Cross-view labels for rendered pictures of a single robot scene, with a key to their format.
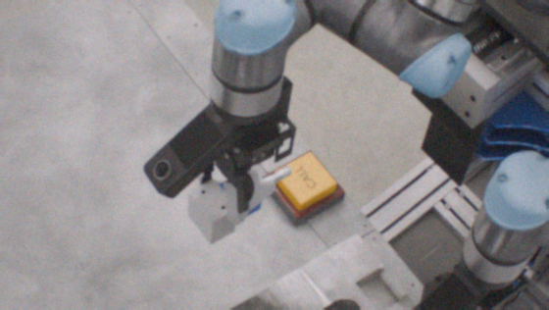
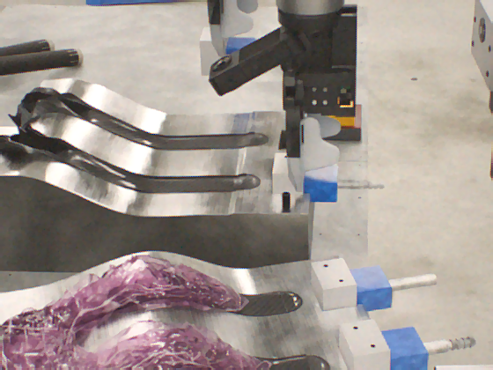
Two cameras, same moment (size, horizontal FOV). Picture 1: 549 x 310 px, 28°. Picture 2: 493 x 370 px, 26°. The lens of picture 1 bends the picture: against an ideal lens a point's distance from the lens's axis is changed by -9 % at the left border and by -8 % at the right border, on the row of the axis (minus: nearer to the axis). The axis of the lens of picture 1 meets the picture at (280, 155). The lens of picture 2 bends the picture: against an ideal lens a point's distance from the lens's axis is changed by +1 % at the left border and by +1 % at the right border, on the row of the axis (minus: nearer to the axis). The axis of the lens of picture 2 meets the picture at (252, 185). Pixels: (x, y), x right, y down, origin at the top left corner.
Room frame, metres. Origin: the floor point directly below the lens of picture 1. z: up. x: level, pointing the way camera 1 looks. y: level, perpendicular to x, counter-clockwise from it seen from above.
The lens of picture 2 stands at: (-0.12, -1.02, 1.52)
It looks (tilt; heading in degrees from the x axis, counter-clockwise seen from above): 30 degrees down; 51
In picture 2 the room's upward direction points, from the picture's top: 2 degrees counter-clockwise
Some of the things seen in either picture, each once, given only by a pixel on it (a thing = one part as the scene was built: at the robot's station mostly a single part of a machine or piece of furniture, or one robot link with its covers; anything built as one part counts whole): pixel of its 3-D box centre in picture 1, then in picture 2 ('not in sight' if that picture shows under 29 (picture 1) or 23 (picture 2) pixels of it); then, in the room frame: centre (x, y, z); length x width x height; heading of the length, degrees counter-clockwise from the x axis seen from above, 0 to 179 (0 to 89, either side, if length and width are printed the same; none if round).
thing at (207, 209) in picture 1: (244, 193); (247, 52); (0.76, 0.03, 0.93); 0.13 x 0.05 x 0.05; 134
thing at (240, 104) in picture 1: (244, 77); not in sight; (0.74, 0.05, 1.17); 0.08 x 0.08 x 0.05
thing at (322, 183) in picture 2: not in sight; (328, 183); (0.63, -0.26, 0.89); 0.13 x 0.05 x 0.05; 134
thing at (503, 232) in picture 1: (521, 207); not in sight; (0.62, -0.25, 1.21); 0.09 x 0.08 x 0.11; 97
